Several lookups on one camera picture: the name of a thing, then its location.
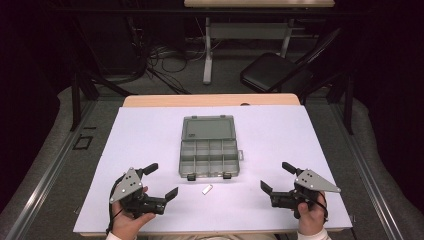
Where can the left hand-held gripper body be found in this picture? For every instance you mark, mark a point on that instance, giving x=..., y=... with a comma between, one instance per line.
x=126, y=186

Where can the white table sheet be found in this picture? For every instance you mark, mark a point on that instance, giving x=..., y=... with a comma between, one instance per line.
x=266, y=140

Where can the person's right hand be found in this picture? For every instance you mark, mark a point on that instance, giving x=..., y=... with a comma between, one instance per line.
x=311, y=218

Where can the person's left hand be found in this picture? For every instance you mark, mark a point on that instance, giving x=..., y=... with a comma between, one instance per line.
x=125, y=225

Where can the grey clear compartment box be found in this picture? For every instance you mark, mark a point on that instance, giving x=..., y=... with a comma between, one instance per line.
x=208, y=150

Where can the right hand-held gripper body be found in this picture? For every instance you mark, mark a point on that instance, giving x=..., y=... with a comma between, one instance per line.
x=313, y=181

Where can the black metal stand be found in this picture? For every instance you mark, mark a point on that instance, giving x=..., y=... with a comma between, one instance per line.
x=76, y=100
x=348, y=100

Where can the white-legged desk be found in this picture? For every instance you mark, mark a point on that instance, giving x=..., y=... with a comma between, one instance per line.
x=250, y=31

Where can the small white flat stick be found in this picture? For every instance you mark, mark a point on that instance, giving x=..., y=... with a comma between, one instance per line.
x=207, y=189

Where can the black folding chair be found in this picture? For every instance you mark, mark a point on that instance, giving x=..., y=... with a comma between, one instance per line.
x=271, y=71

